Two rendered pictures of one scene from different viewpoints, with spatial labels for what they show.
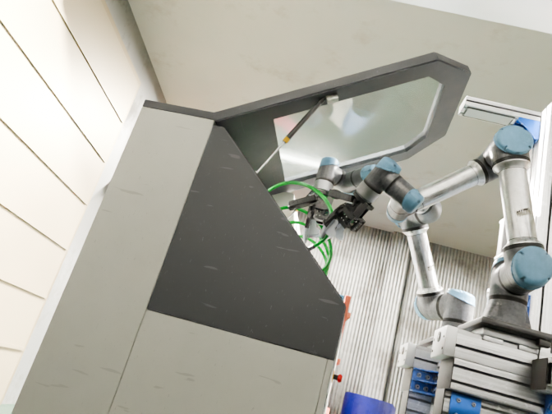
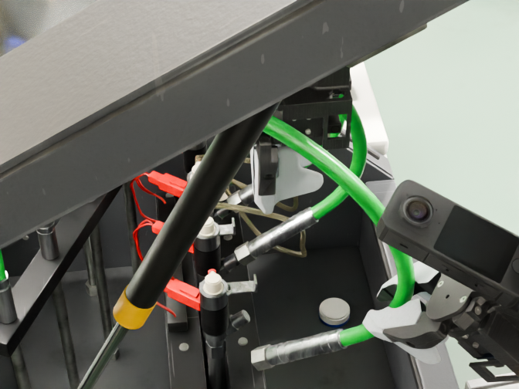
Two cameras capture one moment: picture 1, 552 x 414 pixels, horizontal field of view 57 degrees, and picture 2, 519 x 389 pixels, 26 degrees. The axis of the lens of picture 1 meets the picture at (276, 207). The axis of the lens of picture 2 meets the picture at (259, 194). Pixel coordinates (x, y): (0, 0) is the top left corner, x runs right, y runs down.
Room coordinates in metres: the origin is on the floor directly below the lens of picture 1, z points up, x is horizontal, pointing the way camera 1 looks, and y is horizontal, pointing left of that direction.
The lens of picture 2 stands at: (1.14, 0.10, 1.93)
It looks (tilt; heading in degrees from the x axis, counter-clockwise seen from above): 43 degrees down; 342
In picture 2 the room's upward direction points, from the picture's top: straight up
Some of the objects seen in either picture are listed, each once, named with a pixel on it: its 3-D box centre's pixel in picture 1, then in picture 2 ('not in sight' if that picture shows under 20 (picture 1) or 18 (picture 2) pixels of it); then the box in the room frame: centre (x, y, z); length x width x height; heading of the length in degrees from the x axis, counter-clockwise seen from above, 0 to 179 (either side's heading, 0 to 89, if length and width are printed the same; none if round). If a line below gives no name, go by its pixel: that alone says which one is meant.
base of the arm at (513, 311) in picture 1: (506, 315); not in sight; (1.56, -0.81, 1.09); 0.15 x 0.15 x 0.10
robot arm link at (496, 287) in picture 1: (510, 279); not in sight; (1.56, -0.81, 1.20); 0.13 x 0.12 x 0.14; 171
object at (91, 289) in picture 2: not in sight; (86, 239); (2.15, -0.01, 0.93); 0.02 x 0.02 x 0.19; 79
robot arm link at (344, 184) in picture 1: (348, 181); not in sight; (1.87, -0.26, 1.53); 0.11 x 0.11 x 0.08; 28
